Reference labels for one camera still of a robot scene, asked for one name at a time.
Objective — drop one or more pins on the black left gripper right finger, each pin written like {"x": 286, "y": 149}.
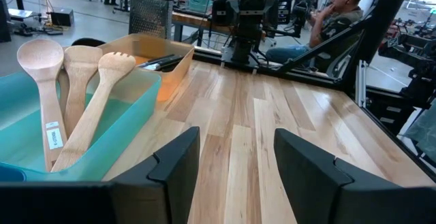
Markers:
{"x": 306, "y": 190}

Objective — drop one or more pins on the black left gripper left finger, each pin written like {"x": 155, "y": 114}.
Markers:
{"x": 177, "y": 183}

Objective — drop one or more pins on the wooden spork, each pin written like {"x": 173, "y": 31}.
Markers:
{"x": 112, "y": 67}

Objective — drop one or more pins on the wooden spatula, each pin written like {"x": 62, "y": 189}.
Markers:
{"x": 81, "y": 64}

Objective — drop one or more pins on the wooden spoon with label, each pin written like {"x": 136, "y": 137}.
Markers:
{"x": 41, "y": 60}

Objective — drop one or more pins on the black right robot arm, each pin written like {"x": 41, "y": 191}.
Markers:
{"x": 247, "y": 47}

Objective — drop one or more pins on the wooden workbench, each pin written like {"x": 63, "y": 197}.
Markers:
{"x": 190, "y": 19}

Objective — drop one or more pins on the teal plastic bin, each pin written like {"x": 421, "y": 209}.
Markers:
{"x": 119, "y": 132}

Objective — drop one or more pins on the orange plastic bin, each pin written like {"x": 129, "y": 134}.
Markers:
{"x": 170, "y": 81}

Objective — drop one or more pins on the grey mesh office chair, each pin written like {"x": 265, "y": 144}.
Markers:
{"x": 340, "y": 68}

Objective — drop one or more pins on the black metal stand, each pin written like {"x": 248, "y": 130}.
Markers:
{"x": 419, "y": 88}

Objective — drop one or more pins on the black box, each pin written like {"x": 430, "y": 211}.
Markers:
{"x": 62, "y": 18}

